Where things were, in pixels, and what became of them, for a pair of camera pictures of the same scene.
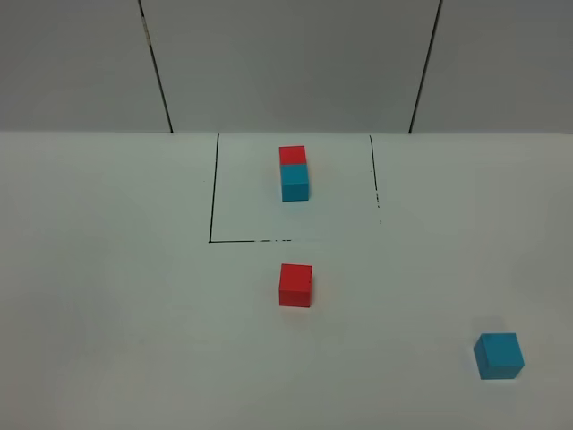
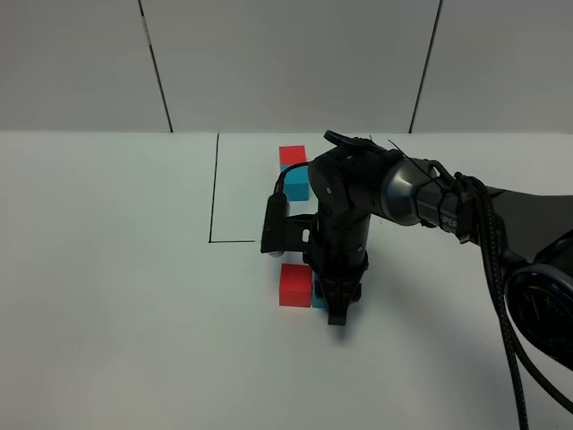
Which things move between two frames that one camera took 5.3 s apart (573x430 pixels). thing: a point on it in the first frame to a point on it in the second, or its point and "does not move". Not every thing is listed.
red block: x=295 y=285 does not move
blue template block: x=295 y=182 does not move
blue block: x=498 y=356 to x=319 y=296
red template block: x=290 y=155 does not move
